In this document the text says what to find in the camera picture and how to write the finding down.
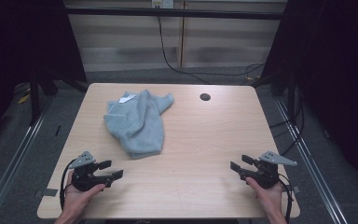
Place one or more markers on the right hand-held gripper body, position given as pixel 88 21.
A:
pixel 265 175

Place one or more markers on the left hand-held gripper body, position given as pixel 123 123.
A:
pixel 85 182

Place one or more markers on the light blue towel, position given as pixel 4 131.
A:
pixel 140 127

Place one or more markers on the person's left hand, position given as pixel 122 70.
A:
pixel 77 197

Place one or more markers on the person's right hand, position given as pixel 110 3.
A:
pixel 268 196

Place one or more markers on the grey tape piece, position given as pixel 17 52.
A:
pixel 296 189
pixel 49 192

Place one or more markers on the small black floor tape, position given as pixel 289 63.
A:
pixel 57 130

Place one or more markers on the black metal stand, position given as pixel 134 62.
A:
pixel 34 102

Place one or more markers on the yellow floor item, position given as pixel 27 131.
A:
pixel 23 99

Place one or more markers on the black curtain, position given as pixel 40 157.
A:
pixel 18 46
pixel 335 62

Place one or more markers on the black horizontal metal bar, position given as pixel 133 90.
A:
pixel 174 13

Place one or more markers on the metal floor rail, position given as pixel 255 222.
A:
pixel 15 161
pixel 310 161

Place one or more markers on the white wall power outlet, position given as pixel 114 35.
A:
pixel 162 3

